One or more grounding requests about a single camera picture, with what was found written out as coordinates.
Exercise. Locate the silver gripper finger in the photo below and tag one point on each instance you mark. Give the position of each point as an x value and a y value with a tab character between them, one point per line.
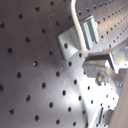
118	118
111	61

